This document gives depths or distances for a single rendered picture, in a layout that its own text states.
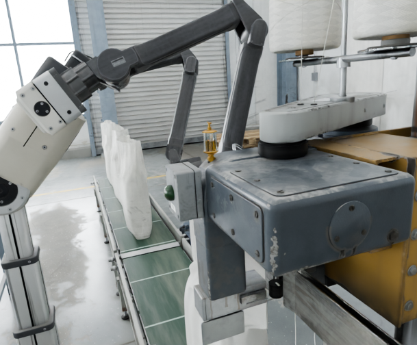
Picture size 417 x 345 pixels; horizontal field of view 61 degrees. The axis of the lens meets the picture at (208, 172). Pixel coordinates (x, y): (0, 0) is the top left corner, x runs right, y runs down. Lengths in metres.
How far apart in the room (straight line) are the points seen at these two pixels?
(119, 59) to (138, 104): 7.29
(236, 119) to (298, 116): 0.34
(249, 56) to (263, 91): 8.35
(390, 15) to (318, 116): 0.19
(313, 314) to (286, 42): 0.56
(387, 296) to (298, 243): 0.33
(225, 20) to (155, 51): 0.20
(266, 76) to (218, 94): 1.42
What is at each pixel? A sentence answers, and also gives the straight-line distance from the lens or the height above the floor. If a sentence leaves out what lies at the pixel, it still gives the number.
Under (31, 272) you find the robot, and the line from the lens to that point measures 1.36.
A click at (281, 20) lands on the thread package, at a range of 0.87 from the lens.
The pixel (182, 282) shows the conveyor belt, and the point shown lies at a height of 0.38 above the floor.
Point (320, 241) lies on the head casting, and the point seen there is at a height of 1.27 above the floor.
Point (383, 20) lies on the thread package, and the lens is 0.66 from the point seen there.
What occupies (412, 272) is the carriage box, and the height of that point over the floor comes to 1.13.
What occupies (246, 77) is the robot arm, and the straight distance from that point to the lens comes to 0.97.
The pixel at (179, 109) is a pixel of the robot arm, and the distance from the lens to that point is 1.41.
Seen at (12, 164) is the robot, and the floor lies 1.28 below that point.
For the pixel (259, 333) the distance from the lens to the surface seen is 1.09.
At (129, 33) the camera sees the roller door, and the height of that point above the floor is 2.50.
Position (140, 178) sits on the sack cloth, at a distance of 2.53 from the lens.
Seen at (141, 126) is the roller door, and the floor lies 0.54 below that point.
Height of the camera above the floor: 1.48
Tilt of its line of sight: 15 degrees down
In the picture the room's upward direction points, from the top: 4 degrees counter-clockwise
